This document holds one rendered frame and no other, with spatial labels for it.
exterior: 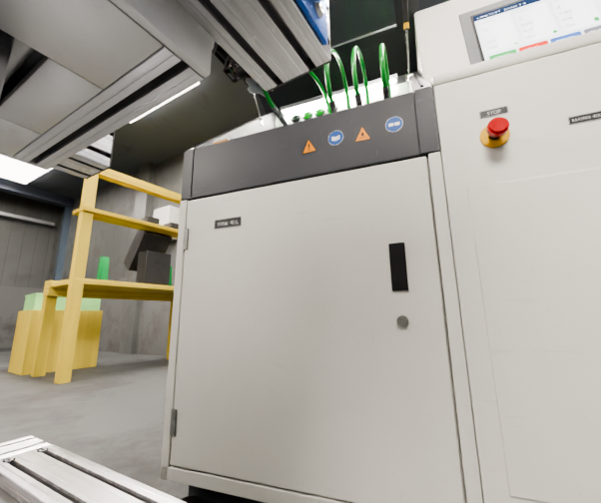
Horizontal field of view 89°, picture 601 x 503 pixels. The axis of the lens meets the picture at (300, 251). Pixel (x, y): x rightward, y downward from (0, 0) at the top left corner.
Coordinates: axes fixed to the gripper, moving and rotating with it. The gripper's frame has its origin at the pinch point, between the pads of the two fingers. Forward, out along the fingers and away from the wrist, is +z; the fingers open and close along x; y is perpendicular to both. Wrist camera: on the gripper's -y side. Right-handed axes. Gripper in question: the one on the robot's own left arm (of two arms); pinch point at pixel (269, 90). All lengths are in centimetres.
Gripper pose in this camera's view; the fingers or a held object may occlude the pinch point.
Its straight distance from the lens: 116.7
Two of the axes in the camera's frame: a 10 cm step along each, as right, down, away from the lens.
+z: 6.8, 7.3, 0.8
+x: 5.2, -4.0, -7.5
